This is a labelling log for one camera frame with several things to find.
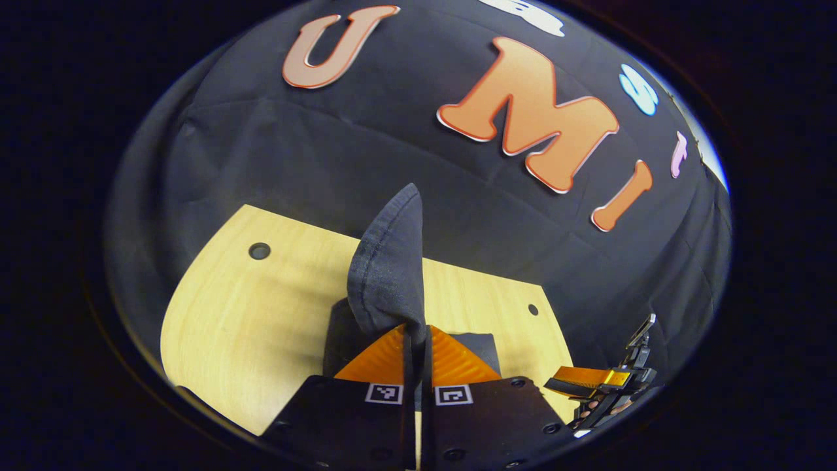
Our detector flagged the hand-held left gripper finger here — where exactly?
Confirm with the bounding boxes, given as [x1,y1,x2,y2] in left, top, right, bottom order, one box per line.
[422,325,576,470]
[262,323,417,471]

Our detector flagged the dark grey jeans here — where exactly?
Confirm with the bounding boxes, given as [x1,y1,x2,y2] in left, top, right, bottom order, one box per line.
[322,183,501,383]

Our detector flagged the black backdrop cloth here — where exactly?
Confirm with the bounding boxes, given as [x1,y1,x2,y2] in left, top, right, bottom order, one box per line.
[105,0,733,419]

